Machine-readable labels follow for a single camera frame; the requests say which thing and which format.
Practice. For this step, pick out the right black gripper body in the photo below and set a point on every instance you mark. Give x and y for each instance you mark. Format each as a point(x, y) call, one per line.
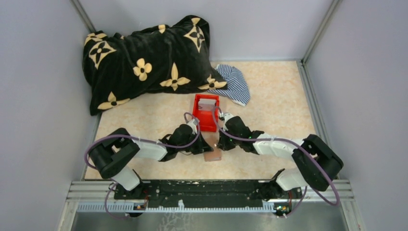
point(228, 144)

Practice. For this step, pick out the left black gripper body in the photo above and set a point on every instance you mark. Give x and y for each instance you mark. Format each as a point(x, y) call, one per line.
point(196, 148)

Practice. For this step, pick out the red plastic bin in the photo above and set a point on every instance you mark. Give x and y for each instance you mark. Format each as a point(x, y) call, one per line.
point(206, 121)

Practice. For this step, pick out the pink leather card holder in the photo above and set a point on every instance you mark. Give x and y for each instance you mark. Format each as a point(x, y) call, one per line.
point(215, 154)

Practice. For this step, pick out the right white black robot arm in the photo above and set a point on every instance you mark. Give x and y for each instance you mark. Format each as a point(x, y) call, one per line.
point(315, 161)

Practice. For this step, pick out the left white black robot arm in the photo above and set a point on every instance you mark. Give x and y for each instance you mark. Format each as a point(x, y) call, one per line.
point(110, 155)

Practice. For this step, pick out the grey card in bin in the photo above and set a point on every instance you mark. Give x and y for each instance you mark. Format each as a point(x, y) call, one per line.
point(206, 104)

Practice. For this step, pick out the blue white striped cloth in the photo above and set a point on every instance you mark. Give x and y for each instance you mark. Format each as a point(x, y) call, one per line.
point(238, 90)

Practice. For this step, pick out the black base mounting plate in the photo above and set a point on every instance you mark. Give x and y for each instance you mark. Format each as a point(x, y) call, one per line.
point(216, 201)

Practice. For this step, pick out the black floral plush blanket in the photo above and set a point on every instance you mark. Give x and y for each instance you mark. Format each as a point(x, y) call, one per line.
point(159, 59)

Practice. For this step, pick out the white cable duct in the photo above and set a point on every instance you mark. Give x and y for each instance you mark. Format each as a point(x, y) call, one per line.
point(130, 207)

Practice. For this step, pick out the aluminium frame rail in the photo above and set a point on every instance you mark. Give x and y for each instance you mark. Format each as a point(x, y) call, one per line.
point(248, 189)

